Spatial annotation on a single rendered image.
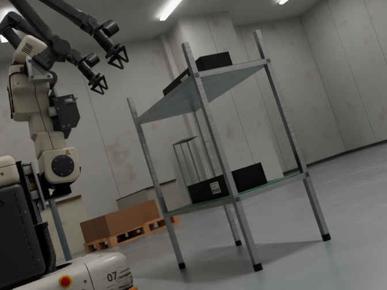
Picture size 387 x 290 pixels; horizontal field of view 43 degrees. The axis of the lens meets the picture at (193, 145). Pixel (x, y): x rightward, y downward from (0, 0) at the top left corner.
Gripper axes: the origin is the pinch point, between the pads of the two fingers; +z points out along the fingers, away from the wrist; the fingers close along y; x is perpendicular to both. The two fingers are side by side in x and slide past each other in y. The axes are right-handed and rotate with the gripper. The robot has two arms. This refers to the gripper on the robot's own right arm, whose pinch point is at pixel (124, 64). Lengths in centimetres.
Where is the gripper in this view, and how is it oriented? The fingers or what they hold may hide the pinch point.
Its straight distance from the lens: 245.7
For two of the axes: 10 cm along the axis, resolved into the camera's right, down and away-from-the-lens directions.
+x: -6.6, 6.3, -4.1
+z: 6.5, 7.5, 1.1
